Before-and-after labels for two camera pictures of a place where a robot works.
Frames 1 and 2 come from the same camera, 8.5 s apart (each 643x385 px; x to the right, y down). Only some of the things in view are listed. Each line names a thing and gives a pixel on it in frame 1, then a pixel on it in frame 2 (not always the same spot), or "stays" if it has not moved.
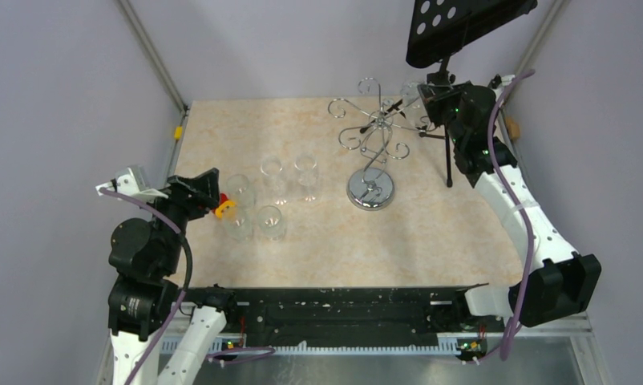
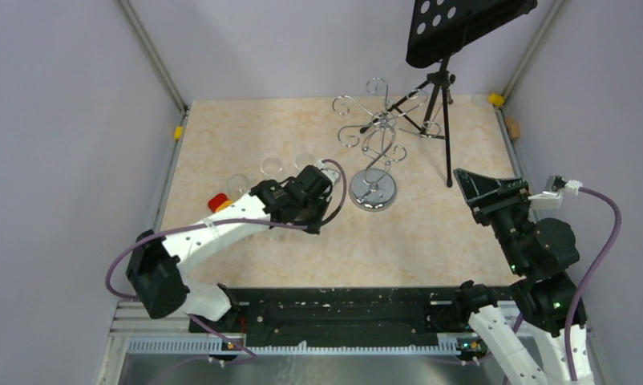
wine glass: (238, 184) stays
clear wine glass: (271, 169) stays
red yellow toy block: (224, 202) stays
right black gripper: (434, 97) → (485, 194)
